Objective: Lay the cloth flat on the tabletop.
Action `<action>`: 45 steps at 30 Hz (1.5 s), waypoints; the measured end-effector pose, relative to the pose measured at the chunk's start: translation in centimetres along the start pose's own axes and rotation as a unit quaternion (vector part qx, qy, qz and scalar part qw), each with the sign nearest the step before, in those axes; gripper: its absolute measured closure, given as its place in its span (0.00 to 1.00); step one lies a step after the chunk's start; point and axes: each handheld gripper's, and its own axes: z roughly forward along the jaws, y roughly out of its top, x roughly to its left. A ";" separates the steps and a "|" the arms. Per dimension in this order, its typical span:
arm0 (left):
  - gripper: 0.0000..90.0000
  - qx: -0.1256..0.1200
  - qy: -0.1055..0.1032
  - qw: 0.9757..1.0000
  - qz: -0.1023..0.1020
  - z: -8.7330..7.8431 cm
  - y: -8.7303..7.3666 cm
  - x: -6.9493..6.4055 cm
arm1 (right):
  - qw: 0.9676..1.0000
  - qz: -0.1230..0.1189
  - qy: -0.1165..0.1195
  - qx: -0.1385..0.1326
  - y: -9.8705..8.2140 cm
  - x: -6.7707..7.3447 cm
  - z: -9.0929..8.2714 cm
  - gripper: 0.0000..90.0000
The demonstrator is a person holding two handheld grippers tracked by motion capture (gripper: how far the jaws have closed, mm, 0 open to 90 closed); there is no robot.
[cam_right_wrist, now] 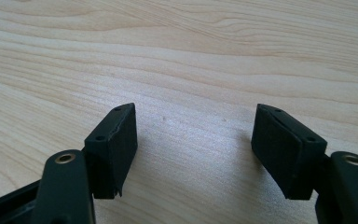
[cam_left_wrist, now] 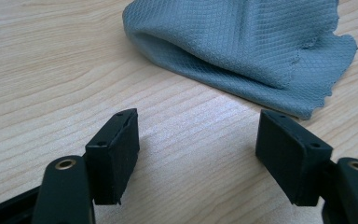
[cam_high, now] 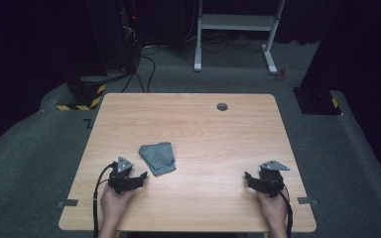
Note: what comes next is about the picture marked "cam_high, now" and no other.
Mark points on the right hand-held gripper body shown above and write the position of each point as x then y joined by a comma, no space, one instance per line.
272,180

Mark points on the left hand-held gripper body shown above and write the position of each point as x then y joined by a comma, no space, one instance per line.
120,178

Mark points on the grey cloth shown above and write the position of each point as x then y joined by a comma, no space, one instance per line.
158,158

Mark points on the person's right hand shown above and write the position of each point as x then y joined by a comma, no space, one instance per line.
274,210

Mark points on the person's left hand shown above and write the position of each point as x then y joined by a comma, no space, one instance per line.
112,206

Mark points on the grey tape strip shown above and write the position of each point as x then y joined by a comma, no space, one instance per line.
307,201
67,203

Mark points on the grey table grommet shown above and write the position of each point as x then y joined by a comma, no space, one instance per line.
222,106

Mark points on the black yellow striped stand base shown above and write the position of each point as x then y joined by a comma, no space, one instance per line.
86,95

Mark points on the small red object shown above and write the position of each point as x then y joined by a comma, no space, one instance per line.
280,75

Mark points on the dark equipment rack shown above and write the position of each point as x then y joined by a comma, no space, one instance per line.
130,33

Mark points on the dark curtain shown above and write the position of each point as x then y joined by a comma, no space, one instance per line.
29,43
360,43

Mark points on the white metal stand frame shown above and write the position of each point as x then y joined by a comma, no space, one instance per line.
236,22

